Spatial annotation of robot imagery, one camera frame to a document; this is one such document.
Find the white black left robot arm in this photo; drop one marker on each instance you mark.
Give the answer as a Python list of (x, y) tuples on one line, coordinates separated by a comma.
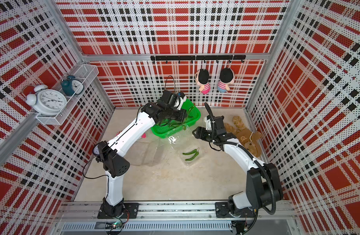
[(111, 154)]

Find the clear plastic clamshell with peppers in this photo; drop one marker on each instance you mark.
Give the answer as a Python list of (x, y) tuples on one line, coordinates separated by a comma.
[(184, 141)]

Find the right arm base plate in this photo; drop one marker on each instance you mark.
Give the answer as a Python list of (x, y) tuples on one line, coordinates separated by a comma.
[(224, 209)]

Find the white wire wall shelf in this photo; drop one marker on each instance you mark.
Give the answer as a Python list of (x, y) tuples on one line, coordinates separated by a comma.
[(86, 74)]

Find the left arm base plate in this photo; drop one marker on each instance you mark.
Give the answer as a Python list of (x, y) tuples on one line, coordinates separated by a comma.
[(128, 210)]

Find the hanging doll blue pants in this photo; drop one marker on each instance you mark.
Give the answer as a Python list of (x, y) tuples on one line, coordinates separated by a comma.
[(227, 77)]

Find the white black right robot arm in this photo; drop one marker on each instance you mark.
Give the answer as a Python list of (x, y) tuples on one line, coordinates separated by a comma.
[(263, 187)]

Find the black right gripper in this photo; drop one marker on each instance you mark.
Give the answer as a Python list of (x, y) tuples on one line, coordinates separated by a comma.
[(200, 132)]

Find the green plastic basket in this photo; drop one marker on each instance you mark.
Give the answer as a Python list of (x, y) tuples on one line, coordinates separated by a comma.
[(171, 127)]

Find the teal alarm clock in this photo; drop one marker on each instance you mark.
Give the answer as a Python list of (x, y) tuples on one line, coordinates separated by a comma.
[(71, 86)]

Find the pink striped white plush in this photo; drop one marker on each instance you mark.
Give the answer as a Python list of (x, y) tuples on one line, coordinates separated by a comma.
[(143, 136)]

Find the small black alarm clock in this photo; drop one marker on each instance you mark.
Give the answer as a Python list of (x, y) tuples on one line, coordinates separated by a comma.
[(96, 150)]

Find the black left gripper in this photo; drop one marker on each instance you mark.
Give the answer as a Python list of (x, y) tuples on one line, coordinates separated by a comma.
[(182, 115)]

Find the black hook rail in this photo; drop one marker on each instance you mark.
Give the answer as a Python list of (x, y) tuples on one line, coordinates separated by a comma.
[(198, 57)]

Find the small circuit board with wires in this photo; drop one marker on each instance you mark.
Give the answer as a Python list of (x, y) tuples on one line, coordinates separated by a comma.
[(109, 228)]

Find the brown teddy bear plush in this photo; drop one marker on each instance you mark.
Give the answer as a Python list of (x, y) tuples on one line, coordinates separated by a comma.
[(246, 137)]

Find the hanging doll pink striped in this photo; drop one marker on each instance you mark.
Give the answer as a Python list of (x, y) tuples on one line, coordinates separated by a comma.
[(202, 80)]

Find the white twin-bell alarm clock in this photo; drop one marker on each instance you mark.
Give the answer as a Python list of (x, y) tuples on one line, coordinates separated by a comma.
[(46, 101)]

